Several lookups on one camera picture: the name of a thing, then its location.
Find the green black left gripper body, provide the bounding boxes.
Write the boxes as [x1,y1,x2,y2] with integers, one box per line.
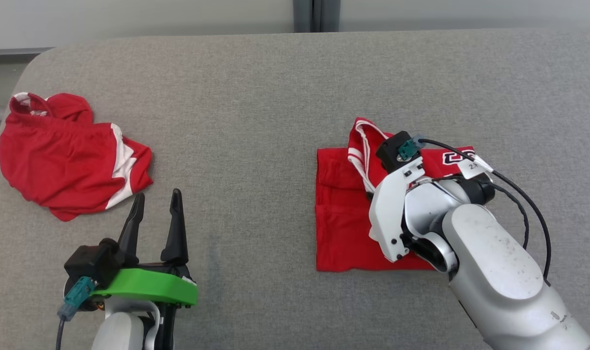
[90,265,199,350]

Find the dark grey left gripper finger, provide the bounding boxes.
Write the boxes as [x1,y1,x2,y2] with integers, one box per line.
[118,192,145,265]
[160,189,190,266]

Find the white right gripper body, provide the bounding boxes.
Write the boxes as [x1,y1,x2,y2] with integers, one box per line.
[369,163,427,263]

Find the red white sports jersey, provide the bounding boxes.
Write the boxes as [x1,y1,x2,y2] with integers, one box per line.
[316,117,476,273]

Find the red white sports shorts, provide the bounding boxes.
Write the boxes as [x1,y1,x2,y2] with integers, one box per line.
[0,92,154,222]

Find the black cable with teal plug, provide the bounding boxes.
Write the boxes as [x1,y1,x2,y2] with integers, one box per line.
[56,276,95,350]

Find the black cable with white tag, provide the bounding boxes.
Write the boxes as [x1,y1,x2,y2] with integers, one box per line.
[416,139,552,287]

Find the thin black cable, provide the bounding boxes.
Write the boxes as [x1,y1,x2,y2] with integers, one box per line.
[429,176,530,249]

